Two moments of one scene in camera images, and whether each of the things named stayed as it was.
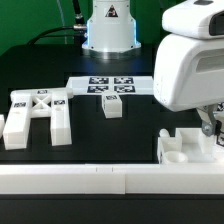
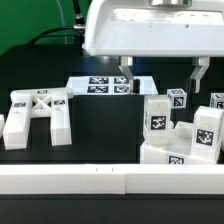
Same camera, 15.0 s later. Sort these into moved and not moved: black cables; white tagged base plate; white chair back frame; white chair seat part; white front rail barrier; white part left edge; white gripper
Moved: white chair seat part; white gripper
Not moved: white part left edge; white chair back frame; white tagged base plate; black cables; white front rail barrier
